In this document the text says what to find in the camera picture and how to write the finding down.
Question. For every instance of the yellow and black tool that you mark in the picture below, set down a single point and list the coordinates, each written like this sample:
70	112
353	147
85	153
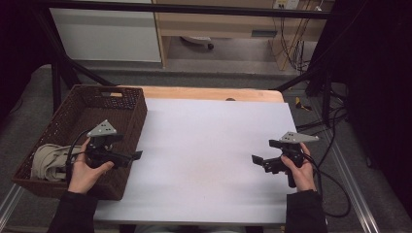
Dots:
302	105

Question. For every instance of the white cabinet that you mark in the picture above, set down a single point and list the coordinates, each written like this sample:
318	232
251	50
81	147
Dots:
107	35

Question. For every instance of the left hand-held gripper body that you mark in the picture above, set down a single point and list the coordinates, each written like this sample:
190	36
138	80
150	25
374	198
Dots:
100	152

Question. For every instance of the white wall socket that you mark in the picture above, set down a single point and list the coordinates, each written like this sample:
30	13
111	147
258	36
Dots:
286	4

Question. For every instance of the black metal stand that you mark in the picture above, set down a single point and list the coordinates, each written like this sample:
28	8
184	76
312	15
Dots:
327	97
56	84

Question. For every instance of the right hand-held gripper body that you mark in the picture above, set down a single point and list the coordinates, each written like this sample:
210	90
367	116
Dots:
291	152

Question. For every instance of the light wooden desk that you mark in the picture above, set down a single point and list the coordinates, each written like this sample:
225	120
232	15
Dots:
223	26

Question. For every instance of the person's left hand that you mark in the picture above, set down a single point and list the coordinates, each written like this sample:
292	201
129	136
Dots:
86	176

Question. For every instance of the beige cloth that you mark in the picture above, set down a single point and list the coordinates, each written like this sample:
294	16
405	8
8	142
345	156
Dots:
48	163

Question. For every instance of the black metal frame bar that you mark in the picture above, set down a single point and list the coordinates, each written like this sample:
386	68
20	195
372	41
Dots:
181	9

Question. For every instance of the black curtain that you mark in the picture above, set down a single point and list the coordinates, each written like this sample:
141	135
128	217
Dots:
19	48
379	81

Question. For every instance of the office chair base with caster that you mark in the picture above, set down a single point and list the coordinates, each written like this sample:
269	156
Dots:
197	40

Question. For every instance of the aluminium rail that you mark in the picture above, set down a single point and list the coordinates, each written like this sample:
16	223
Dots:
353	187
9	200

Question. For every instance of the person's right hand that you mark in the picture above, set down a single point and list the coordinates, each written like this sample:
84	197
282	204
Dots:
302	174

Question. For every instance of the brown wicker basket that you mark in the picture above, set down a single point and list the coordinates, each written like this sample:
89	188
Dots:
97	106

